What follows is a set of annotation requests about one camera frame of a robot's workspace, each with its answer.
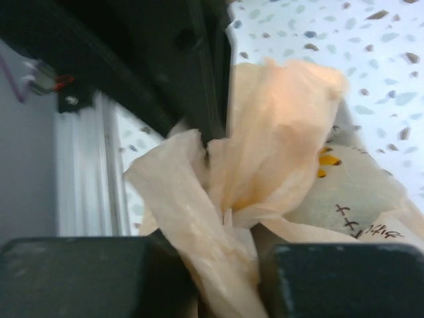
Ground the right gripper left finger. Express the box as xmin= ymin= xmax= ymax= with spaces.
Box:
xmin=1 ymin=232 xmax=199 ymax=318

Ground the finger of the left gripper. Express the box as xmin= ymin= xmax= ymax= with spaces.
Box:
xmin=198 ymin=1 xmax=231 ymax=149
xmin=1 ymin=1 xmax=212 ymax=138

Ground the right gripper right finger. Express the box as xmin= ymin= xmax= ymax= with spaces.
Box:
xmin=259 ymin=244 xmax=423 ymax=317

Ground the orange plastic bag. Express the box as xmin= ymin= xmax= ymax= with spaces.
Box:
xmin=125 ymin=60 xmax=423 ymax=317

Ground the aluminium rail frame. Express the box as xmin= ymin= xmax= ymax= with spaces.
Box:
xmin=56 ymin=92 xmax=131 ymax=237

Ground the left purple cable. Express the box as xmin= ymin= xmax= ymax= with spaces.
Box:
xmin=0 ymin=49 xmax=27 ymax=104

